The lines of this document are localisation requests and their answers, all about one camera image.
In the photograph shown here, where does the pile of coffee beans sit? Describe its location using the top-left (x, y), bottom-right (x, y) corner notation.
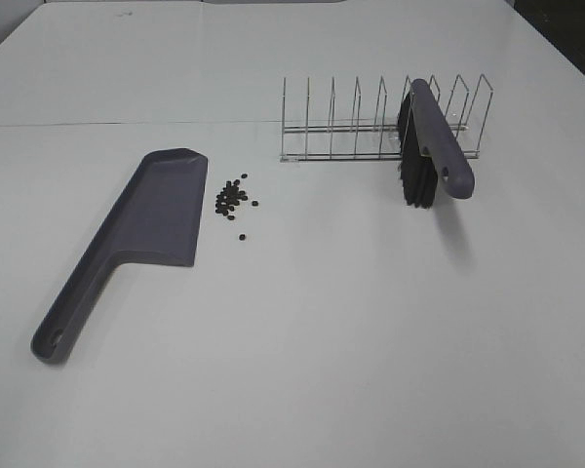
top-left (214, 179), bottom-right (249, 220)

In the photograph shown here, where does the grey plastic dustpan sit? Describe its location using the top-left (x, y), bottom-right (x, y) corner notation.
top-left (30, 148), bottom-right (208, 365)

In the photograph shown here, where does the grey brush with black bristles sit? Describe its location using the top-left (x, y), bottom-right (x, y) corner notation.
top-left (397, 78), bottom-right (475, 209)

